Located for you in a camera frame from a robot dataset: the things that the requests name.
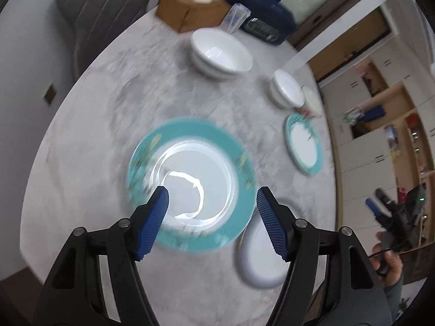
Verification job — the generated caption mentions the wooden tissue box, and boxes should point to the wooden tissue box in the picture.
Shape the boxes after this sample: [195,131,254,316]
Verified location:
[156,0,232,34]

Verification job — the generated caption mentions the dark clear container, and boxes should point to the dark clear container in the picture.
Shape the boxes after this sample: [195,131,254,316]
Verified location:
[243,17,281,43]

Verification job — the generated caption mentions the brown rimmed white bowl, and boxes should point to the brown rimmed white bowl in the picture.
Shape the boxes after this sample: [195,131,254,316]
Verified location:
[301,85,323,118]

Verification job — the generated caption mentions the grey oval plate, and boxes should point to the grey oval plate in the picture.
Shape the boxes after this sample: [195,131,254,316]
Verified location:
[236,199,301,289]

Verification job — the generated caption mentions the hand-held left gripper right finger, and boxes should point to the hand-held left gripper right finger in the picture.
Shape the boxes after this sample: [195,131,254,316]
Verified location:
[256,186,395,326]

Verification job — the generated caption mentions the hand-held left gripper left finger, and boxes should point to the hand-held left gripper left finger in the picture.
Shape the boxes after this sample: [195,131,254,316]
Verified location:
[32,186,169,326]

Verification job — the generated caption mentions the black cable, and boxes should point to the black cable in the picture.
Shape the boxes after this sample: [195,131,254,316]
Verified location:
[368,247,392,259]

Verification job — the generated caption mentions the large teal rimmed plate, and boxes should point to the large teal rimmed plate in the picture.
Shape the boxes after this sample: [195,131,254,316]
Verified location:
[126,117,257,253]

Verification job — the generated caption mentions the grey quilted chair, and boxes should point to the grey quilted chair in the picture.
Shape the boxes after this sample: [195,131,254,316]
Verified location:
[54,0,170,75]

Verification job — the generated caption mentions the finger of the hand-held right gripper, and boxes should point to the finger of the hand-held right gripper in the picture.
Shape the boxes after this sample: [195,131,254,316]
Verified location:
[365,198,386,220]
[375,188,397,211]

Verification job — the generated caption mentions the person's right forearm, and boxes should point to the person's right forearm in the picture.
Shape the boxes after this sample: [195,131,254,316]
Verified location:
[384,275,407,318]

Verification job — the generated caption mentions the large white bowl stack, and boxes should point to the large white bowl stack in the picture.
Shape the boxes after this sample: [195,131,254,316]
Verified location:
[189,28,254,75]

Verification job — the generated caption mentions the dark blue bag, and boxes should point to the dark blue bag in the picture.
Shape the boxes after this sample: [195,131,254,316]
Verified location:
[226,0,296,45]

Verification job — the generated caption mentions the white and wood cabinet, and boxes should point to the white and wood cabinet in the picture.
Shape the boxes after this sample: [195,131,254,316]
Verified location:
[316,7,435,245]

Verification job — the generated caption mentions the small white bowl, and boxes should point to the small white bowl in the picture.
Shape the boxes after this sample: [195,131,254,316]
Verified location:
[270,69,305,110]

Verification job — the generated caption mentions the small teal rimmed plate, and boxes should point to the small teal rimmed plate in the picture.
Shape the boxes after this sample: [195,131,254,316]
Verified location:
[284,113,323,177]

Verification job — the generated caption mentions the person's right hand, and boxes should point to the person's right hand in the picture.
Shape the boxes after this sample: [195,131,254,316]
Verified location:
[370,231,405,289]

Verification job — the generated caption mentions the clear plastic cup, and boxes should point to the clear plastic cup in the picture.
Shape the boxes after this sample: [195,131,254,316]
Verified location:
[222,3,251,35]

